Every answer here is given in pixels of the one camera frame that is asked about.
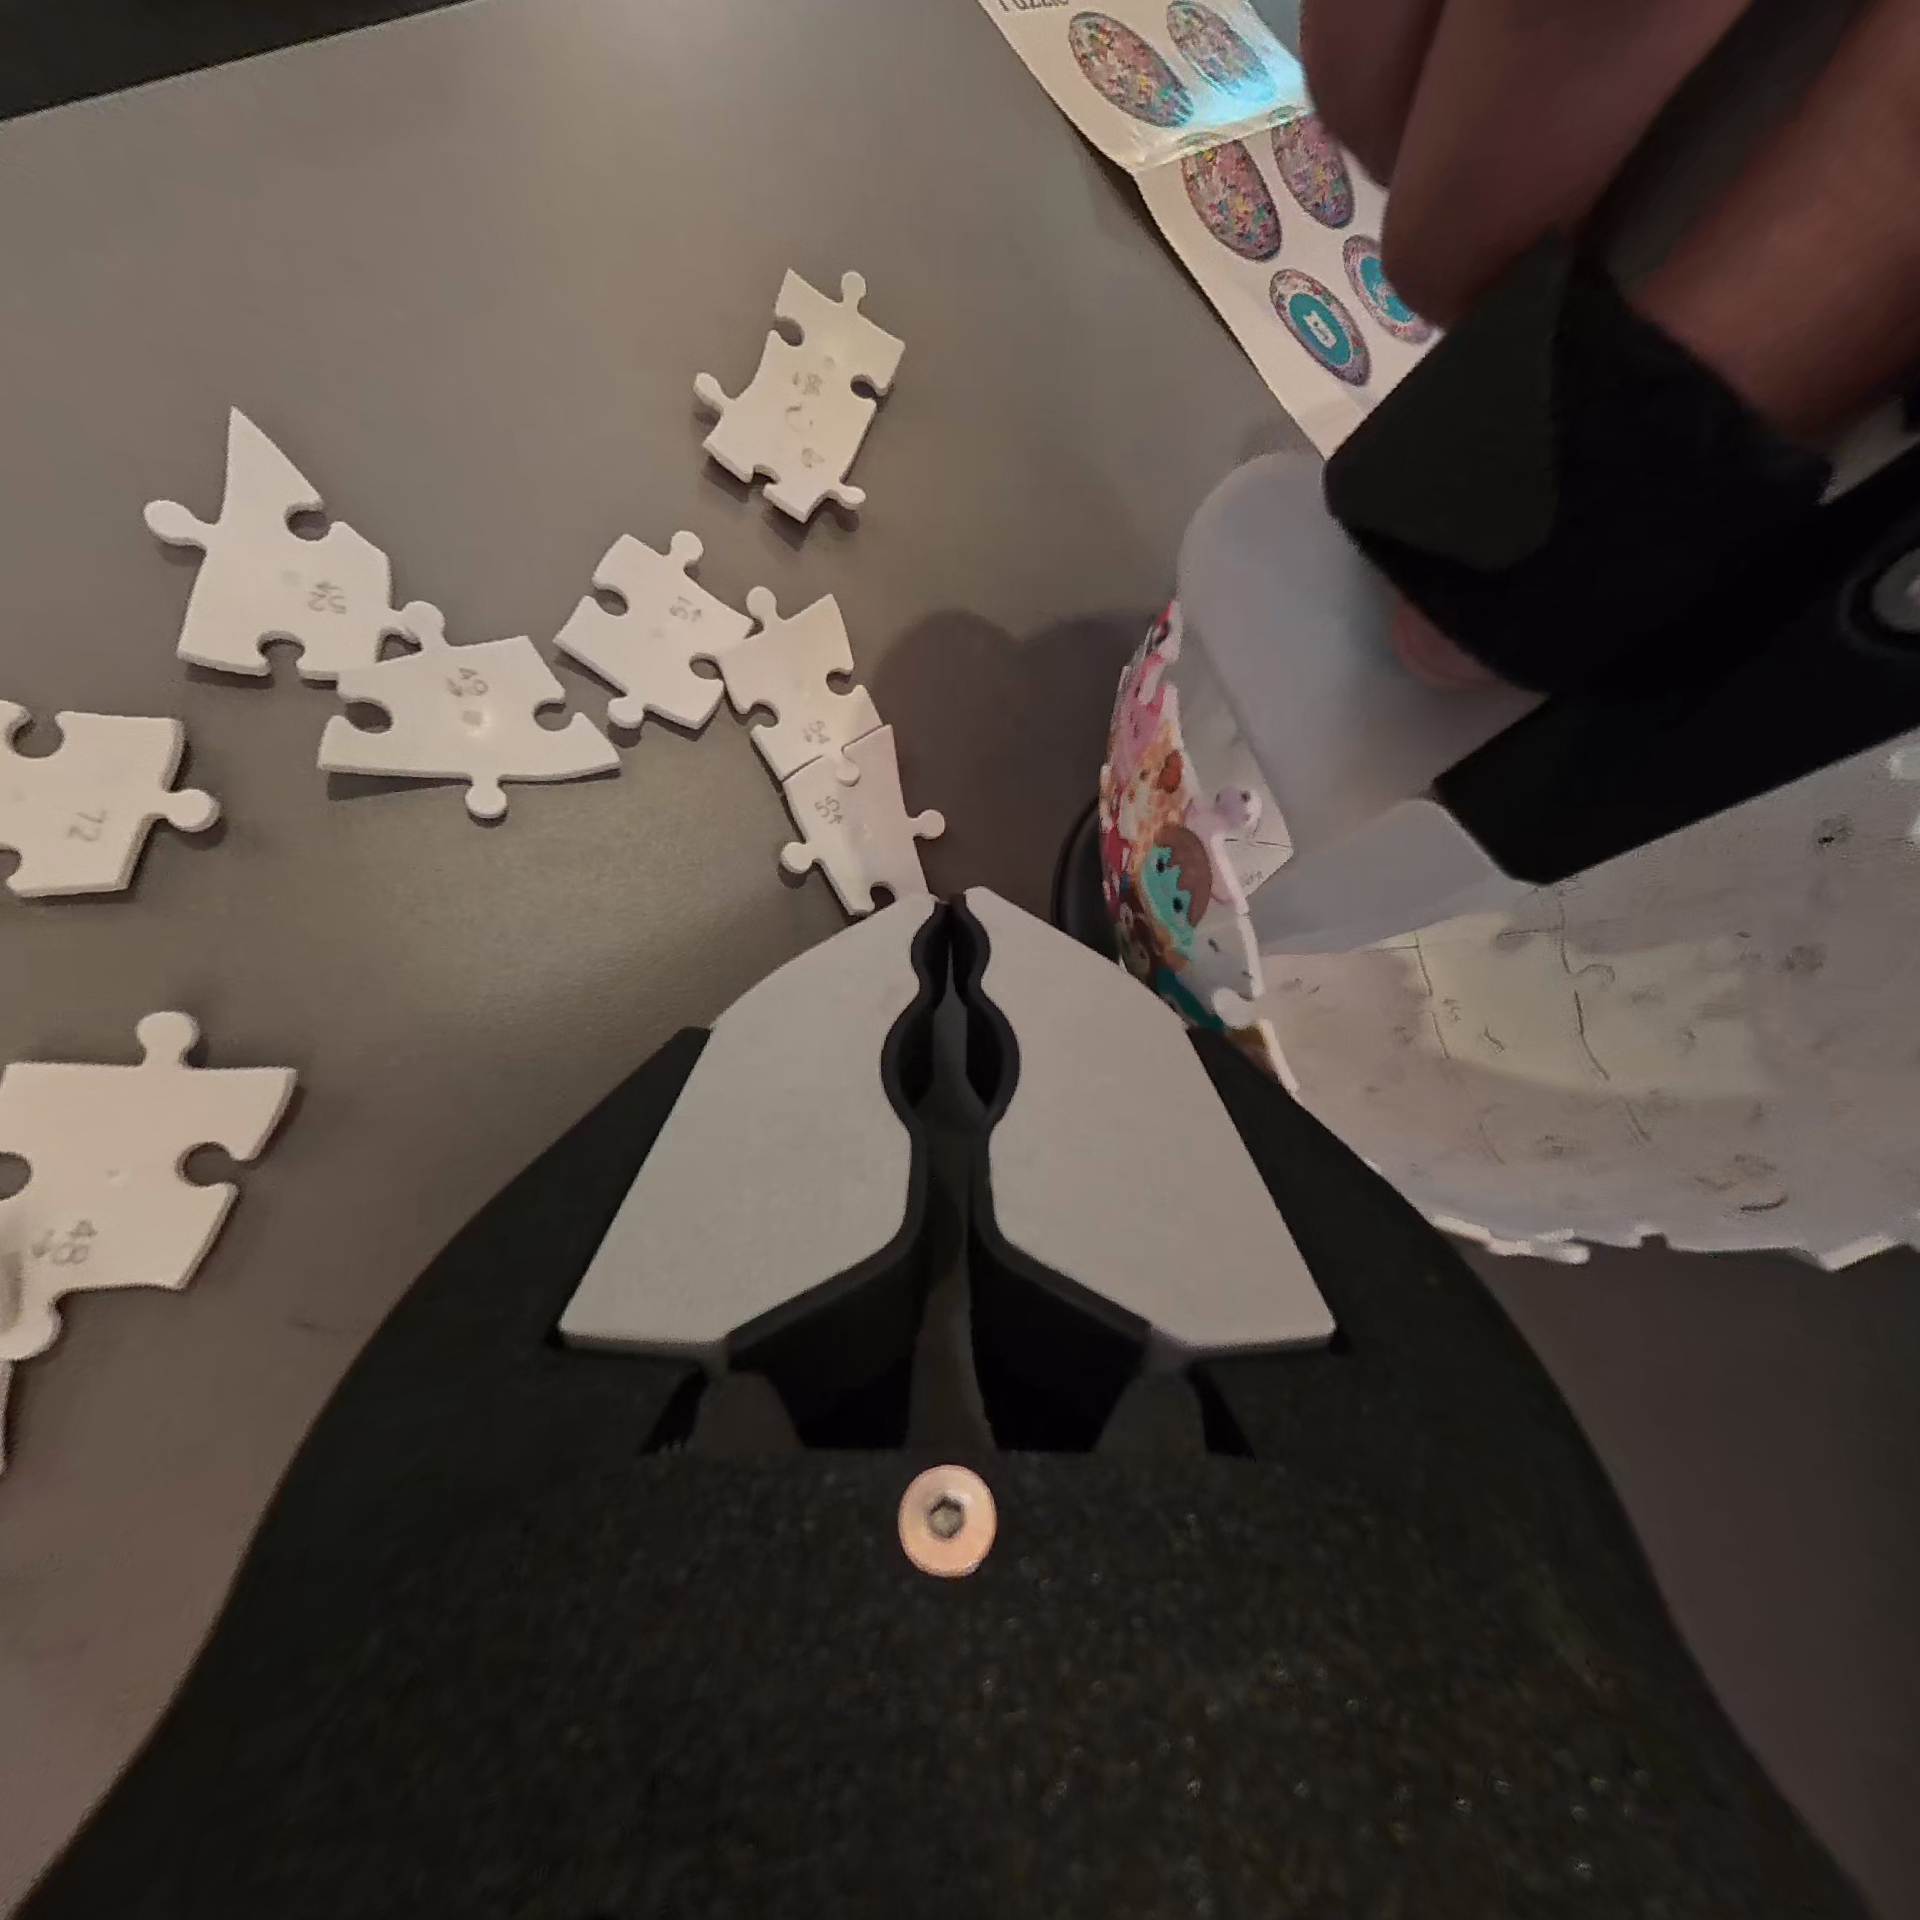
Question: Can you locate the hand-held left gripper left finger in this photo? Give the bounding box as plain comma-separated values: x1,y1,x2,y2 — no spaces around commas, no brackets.
563,892,956,1370

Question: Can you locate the black ball stand ring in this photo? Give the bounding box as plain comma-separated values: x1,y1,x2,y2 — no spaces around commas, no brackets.
1048,796,1130,937

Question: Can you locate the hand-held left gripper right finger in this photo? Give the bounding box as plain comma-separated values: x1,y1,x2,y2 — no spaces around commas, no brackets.
960,892,1338,1370

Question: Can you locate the partly built white puzzle ball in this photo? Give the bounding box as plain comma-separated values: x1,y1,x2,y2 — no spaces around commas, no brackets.
1096,594,1920,1278

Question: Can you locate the printed instruction leaflet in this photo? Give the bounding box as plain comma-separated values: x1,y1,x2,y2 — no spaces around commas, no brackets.
977,0,1449,458

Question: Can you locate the puzzle pieces group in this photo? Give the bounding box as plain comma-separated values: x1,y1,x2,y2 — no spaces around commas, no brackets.
0,263,951,1477

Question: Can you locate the person's right hand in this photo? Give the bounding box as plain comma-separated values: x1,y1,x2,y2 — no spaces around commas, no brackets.
1301,0,1920,451

